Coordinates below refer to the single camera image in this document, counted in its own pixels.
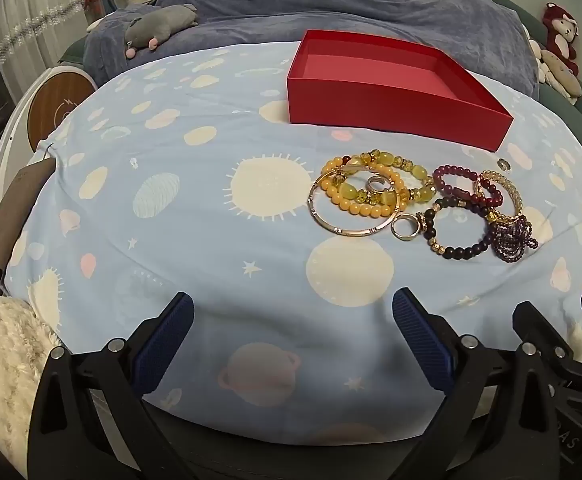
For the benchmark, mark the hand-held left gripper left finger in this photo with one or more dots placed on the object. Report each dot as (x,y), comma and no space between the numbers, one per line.
(163,345)

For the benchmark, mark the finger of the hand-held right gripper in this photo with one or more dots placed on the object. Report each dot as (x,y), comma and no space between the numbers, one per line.
(541,327)

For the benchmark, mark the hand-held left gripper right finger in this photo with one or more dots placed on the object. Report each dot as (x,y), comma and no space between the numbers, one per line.
(423,345)

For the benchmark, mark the thin gold bangle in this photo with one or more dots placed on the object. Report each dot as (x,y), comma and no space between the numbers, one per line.
(321,216)

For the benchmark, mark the gold hoop earring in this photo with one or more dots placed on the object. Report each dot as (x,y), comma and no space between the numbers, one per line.
(371,182)
(500,164)

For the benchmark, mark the red cardboard box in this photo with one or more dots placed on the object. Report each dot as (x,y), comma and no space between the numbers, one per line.
(396,105)

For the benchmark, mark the blue planet-print bed sheet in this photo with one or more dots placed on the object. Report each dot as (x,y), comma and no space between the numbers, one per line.
(196,240)

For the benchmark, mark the white fluffy cloth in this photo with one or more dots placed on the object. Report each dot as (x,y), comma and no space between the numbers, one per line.
(1,360)

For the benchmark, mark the brown flat board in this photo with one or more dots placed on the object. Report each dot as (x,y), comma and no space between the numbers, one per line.
(11,220)

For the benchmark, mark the beige plush toy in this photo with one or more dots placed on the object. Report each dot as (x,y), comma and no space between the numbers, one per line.
(558,72)

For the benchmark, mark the round wooden side table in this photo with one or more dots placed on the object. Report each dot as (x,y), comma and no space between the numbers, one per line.
(51,105)

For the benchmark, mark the red plush monkey toy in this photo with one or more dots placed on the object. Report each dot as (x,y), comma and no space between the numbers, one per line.
(558,30)

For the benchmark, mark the grey plush mouse toy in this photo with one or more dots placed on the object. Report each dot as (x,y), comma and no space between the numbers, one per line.
(163,22)

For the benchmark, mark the silver tinsel garland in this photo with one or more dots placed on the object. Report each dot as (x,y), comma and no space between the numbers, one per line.
(36,22)

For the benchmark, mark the white curtain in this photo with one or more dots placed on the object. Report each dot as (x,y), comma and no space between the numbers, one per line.
(31,5)

